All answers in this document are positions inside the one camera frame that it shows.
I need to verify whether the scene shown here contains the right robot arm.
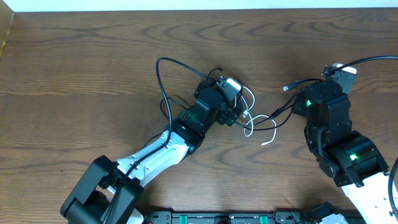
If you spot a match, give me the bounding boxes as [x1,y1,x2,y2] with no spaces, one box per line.
[295,81,397,223]

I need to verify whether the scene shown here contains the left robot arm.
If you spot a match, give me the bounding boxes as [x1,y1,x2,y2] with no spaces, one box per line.
[60,78,243,223]

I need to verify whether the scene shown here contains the right camera black cable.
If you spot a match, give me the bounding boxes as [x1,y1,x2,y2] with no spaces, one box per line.
[329,55,398,215]

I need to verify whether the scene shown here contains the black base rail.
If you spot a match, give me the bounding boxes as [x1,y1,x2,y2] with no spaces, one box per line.
[144,210,365,224]

